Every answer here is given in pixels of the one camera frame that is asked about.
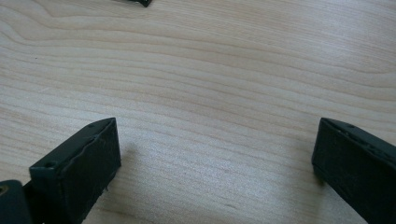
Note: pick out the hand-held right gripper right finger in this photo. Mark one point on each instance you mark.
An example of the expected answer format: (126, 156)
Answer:
(358, 165)

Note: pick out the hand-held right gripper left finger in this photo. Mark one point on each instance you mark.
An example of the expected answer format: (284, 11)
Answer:
(77, 168)

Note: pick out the dark object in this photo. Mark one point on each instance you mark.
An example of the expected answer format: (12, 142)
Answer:
(141, 2)

